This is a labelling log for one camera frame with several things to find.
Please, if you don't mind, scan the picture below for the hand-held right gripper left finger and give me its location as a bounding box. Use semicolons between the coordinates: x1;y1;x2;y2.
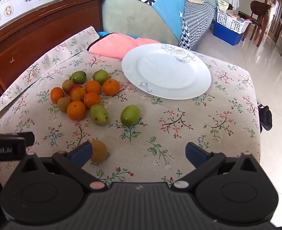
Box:
12;141;108;192

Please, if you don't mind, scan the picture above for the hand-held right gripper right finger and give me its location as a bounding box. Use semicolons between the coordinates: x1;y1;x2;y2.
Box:
171;142;267;191

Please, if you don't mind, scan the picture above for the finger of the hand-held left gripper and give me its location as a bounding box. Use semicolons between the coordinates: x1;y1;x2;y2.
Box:
17;131;35;146

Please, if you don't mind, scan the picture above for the small red tomato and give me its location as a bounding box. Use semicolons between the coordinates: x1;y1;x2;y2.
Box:
69;84;82;94

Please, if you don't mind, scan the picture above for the white floral plate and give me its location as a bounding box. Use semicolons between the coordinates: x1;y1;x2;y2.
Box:
122;44;212;100

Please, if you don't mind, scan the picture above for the floral beige cloth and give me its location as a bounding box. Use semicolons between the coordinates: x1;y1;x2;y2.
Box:
0;26;261;185

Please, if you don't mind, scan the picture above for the black shoe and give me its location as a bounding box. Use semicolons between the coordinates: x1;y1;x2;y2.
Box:
258;103;273;132

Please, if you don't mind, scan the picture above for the brown wooden headboard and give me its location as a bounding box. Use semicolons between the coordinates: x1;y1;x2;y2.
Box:
0;0;106;96

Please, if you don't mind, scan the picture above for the pink towel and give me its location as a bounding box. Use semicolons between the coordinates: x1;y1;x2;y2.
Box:
88;34;162;59

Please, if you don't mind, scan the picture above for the blue storage bin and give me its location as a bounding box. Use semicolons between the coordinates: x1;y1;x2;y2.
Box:
213;20;245;46

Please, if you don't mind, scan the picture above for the houndstooth sofa cover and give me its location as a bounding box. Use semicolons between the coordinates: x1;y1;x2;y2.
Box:
179;0;217;51

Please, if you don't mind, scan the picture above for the white plastic basket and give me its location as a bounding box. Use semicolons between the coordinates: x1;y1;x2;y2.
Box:
216;6;250;34

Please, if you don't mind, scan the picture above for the white printed cardboard box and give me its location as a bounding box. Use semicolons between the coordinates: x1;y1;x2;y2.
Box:
0;0;69;33

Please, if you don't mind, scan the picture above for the grey-green sofa armrest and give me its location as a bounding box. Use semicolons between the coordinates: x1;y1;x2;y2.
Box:
103;0;180;46

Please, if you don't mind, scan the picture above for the dark wooden chair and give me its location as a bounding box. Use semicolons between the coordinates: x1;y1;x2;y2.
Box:
238;1;272;47

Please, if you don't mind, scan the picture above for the blue printed blanket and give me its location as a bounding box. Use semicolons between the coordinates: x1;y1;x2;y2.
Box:
82;0;187;41

